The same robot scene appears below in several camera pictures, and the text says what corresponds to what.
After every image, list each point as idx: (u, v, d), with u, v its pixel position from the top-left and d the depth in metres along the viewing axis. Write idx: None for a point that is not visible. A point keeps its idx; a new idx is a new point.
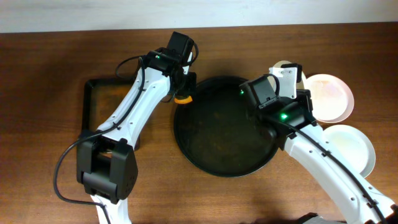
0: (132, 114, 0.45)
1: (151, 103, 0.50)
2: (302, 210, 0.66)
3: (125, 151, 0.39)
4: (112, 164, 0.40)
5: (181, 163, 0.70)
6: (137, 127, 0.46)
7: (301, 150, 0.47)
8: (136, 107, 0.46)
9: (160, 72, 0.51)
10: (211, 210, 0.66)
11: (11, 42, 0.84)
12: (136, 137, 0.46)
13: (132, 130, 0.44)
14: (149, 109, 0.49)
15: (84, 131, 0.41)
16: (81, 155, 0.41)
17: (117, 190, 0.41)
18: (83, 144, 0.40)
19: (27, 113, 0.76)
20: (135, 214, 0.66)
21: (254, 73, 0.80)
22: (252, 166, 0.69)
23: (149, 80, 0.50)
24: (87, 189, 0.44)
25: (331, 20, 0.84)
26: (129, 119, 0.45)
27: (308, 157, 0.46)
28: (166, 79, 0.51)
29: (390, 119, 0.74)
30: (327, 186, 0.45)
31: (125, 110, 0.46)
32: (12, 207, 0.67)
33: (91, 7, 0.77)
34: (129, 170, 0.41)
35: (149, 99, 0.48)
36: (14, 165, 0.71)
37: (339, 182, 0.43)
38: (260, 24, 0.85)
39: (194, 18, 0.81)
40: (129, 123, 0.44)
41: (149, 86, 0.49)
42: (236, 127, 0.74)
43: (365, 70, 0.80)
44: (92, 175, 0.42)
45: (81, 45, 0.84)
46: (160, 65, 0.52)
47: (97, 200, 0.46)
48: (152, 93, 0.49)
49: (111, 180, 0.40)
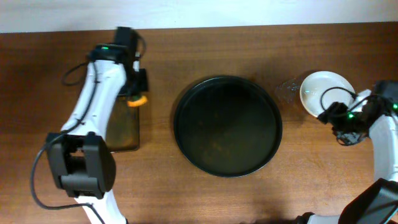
0: (93, 107, 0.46)
1: (111, 93, 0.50)
2: (302, 210, 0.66)
3: (96, 142, 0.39)
4: (87, 159, 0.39)
5: (181, 162, 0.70)
6: (102, 118, 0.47)
7: (382, 124, 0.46)
8: (96, 100, 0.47)
9: (111, 62, 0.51)
10: (211, 210, 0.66)
11: (10, 42, 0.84)
12: (104, 128, 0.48)
13: (97, 122, 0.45)
14: (110, 99, 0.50)
15: (48, 135, 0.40)
16: (52, 160, 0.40)
17: (101, 183, 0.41)
18: (51, 147, 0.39)
19: (26, 112, 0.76)
20: (135, 214, 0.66)
21: (255, 73, 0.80)
22: (252, 166, 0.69)
23: (102, 73, 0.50)
24: (69, 192, 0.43)
25: (331, 20, 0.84)
26: (91, 112, 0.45)
27: (385, 130, 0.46)
28: (119, 68, 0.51)
29: None
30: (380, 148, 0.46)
31: (84, 105, 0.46)
32: (10, 207, 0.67)
33: (91, 6, 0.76)
34: (106, 161, 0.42)
35: (106, 89, 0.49)
36: (14, 165, 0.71)
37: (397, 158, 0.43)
38: (260, 24, 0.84)
39: (195, 18, 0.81)
40: (92, 116, 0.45)
41: (103, 78, 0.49)
42: (236, 127, 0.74)
43: (364, 70, 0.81)
44: (71, 175, 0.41)
45: (81, 45, 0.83)
46: (107, 54, 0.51)
47: (83, 200, 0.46)
48: (109, 83, 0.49)
49: (90, 175, 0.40)
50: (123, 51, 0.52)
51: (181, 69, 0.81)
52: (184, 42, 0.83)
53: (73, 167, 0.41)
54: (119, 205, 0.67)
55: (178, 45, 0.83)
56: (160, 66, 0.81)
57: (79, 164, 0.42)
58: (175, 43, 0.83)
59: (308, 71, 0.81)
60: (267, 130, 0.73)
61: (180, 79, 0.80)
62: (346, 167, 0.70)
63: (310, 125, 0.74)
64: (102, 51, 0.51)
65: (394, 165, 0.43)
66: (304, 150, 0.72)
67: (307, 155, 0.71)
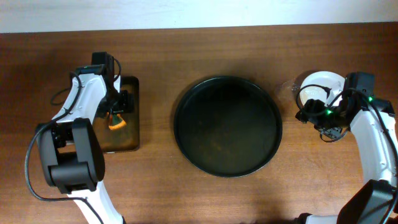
0: (80, 101, 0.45)
1: (94, 98, 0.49)
2: (303, 210, 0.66)
3: (83, 122, 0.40)
4: (76, 145, 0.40)
5: (182, 163, 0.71)
6: (89, 113, 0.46)
7: (362, 120, 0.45)
8: (83, 96, 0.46)
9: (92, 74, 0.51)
10: (211, 210, 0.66)
11: (11, 42, 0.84)
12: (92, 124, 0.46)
13: (84, 114, 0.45)
14: (94, 101, 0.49)
15: (38, 126, 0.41)
16: (43, 149, 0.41)
17: (91, 169, 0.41)
18: (42, 134, 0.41)
19: (26, 113, 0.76)
20: (135, 214, 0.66)
21: (254, 73, 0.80)
22: (253, 166, 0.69)
23: (86, 79, 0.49)
24: (61, 187, 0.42)
25: (331, 20, 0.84)
26: (78, 104, 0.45)
27: (365, 126, 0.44)
28: (100, 77, 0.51)
29: None
30: (363, 148, 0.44)
31: (71, 101, 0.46)
32: (10, 207, 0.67)
33: (91, 7, 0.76)
34: (94, 147, 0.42)
35: (91, 92, 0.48)
36: (15, 165, 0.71)
37: (381, 154, 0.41)
38: (260, 25, 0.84)
39: (194, 18, 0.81)
40: (79, 108, 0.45)
41: (87, 83, 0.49)
42: (236, 126, 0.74)
43: (364, 70, 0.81)
44: (61, 165, 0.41)
45: (81, 45, 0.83)
46: (86, 72, 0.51)
47: (76, 195, 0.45)
48: (92, 86, 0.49)
49: (80, 160, 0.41)
50: (102, 68, 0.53)
51: (181, 70, 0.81)
52: (184, 43, 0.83)
53: (63, 158, 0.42)
54: (119, 205, 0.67)
55: (178, 45, 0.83)
56: (161, 66, 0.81)
57: (70, 155, 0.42)
58: (175, 44, 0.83)
59: (308, 71, 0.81)
60: (267, 130, 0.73)
61: (180, 80, 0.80)
62: (346, 167, 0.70)
63: (311, 125, 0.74)
64: (84, 70, 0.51)
65: (380, 162, 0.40)
66: (304, 150, 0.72)
67: (307, 155, 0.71)
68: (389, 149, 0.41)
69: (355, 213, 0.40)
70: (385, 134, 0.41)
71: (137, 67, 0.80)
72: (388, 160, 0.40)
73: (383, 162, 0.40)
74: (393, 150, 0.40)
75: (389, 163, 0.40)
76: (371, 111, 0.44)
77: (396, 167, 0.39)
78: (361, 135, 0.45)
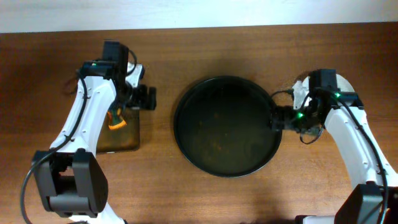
0: (83, 123, 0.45)
1: (99, 111, 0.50)
2: (303, 210, 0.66)
3: (86, 159, 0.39)
4: (76, 180, 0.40)
5: (181, 163, 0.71)
6: (91, 134, 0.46)
7: (336, 119, 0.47)
8: (86, 114, 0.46)
9: (101, 77, 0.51)
10: (211, 210, 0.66)
11: (10, 42, 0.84)
12: (94, 145, 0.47)
13: (87, 137, 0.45)
14: (99, 115, 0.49)
15: (38, 153, 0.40)
16: (41, 179, 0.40)
17: (91, 204, 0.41)
18: (41, 166, 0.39)
19: (26, 113, 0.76)
20: (135, 214, 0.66)
21: (254, 73, 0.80)
22: (253, 166, 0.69)
23: (92, 88, 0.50)
24: (60, 213, 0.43)
25: (331, 20, 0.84)
26: (81, 127, 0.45)
27: (341, 125, 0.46)
28: (109, 82, 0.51)
29: (387, 120, 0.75)
30: (344, 150, 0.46)
31: (74, 121, 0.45)
32: (10, 207, 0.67)
33: (91, 7, 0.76)
34: (96, 178, 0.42)
35: (96, 105, 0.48)
36: (14, 165, 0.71)
37: (362, 152, 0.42)
38: (260, 25, 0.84)
39: (194, 18, 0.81)
40: (82, 132, 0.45)
41: (92, 93, 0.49)
42: (236, 127, 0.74)
43: (364, 70, 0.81)
44: (61, 195, 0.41)
45: (80, 45, 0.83)
46: (95, 71, 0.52)
47: (77, 218, 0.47)
48: (97, 99, 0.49)
49: (80, 194, 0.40)
50: (112, 66, 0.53)
51: (181, 69, 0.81)
52: (184, 43, 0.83)
53: (62, 185, 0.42)
54: (119, 205, 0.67)
55: (178, 45, 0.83)
56: (161, 66, 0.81)
57: (70, 183, 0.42)
58: (175, 44, 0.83)
59: (308, 71, 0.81)
60: (267, 130, 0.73)
61: (180, 79, 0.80)
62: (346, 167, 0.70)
63: None
64: (92, 68, 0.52)
65: (363, 162, 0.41)
66: (304, 150, 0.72)
67: (306, 155, 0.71)
68: (367, 147, 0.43)
69: (351, 219, 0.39)
70: (359, 130, 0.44)
71: None
72: (369, 158, 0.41)
73: (365, 161, 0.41)
74: (371, 147, 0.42)
75: (371, 162, 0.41)
76: (342, 108, 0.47)
77: (379, 165, 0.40)
78: (338, 135, 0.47)
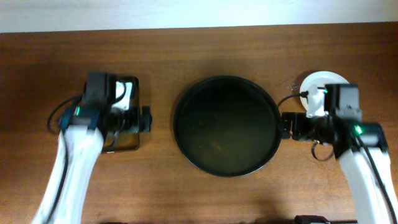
0: (62, 198, 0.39)
1: (84, 170, 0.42)
2: (301, 210, 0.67)
3: None
4: None
5: (181, 163, 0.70)
6: (74, 199, 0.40)
7: (356, 170, 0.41)
8: (66, 182, 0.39)
9: (86, 126, 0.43)
10: (211, 209, 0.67)
11: (9, 42, 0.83)
12: (80, 213, 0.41)
13: (68, 213, 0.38)
14: (83, 173, 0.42)
15: None
16: None
17: None
18: None
19: (26, 113, 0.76)
20: (136, 214, 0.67)
21: (254, 74, 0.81)
22: (252, 166, 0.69)
23: (74, 145, 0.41)
24: None
25: (334, 20, 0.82)
26: (61, 201, 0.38)
27: (359, 178, 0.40)
28: (92, 135, 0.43)
29: (384, 121, 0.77)
30: (357, 203, 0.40)
31: (54, 195, 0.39)
32: (15, 206, 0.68)
33: (91, 7, 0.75)
34: None
35: (79, 166, 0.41)
36: (15, 165, 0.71)
37: (377, 215, 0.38)
38: (260, 25, 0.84)
39: (195, 18, 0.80)
40: (61, 211, 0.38)
41: (74, 154, 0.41)
42: (235, 127, 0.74)
43: (364, 71, 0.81)
44: None
45: (80, 45, 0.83)
46: (85, 115, 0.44)
47: None
48: (79, 161, 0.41)
49: None
50: (99, 112, 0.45)
51: (180, 70, 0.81)
52: (185, 43, 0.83)
53: None
54: (119, 205, 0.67)
55: (178, 45, 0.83)
56: (160, 66, 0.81)
57: None
58: (175, 44, 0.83)
59: (307, 71, 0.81)
60: (267, 130, 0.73)
61: (180, 80, 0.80)
62: None
63: None
64: (76, 115, 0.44)
65: None
66: (305, 150, 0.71)
67: (307, 155, 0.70)
68: (384, 205, 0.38)
69: None
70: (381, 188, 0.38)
71: (137, 67, 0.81)
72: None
73: None
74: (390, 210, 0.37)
75: None
76: (363, 154, 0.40)
77: None
78: (357, 188, 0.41)
